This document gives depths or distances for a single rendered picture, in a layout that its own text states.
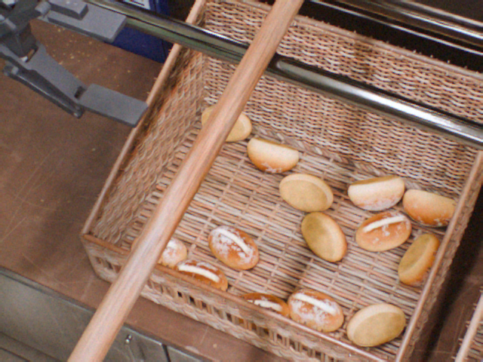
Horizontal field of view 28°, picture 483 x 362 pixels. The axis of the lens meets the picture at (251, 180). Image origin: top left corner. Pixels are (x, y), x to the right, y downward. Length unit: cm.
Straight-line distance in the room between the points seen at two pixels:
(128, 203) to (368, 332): 47
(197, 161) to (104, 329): 21
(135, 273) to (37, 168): 88
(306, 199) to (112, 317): 77
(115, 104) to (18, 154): 87
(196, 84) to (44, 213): 37
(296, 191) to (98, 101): 72
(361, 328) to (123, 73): 73
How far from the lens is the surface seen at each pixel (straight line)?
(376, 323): 157
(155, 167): 174
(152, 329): 165
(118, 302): 98
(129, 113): 102
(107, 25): 91
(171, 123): 174
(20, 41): 101
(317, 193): 168
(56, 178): 183
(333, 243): 162
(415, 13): 151
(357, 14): 163
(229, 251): 163
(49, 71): 104
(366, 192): 167
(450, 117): 112
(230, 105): 109
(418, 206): 167
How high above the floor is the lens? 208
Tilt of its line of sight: 58 degrees down
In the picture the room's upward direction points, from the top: 6 degrees counter-clockwise
